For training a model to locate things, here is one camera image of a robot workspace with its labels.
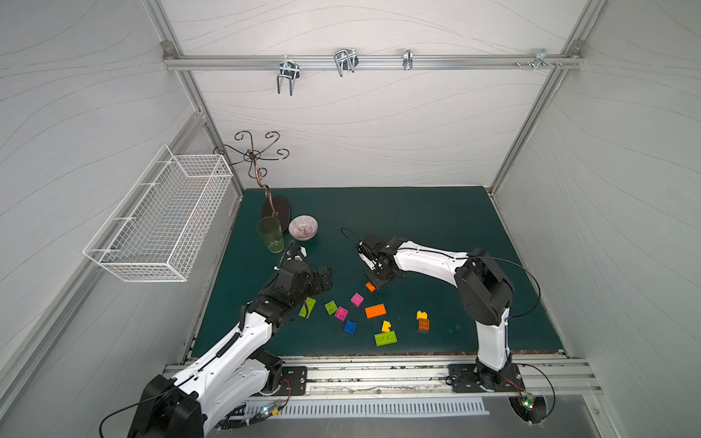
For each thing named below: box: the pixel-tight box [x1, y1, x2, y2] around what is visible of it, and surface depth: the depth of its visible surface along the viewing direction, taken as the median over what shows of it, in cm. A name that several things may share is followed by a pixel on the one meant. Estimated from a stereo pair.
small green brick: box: [324, 300, 339, 316], surface depth 88 cm
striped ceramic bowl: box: [288, 214, 319, 241], surface depth 106 cm
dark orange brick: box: [418, 318, 430, 332], surface depth 84 cm
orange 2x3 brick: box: [364, 302, 387, 320], surface depth 88 cm
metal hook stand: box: [212, 130, 292, 233], surface depth 92 cm
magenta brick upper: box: [350, 292, 365, 308], surface depth 89 cm
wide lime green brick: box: [374, 330, 398, 347], surface depth 82 cm
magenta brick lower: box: [334, 306, 349, 322], surface depth 86 cm
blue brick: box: [343, 319, 358, 335], surface depth 84 cm
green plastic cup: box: [256, 215, 285, 254], surface depth 96 cm
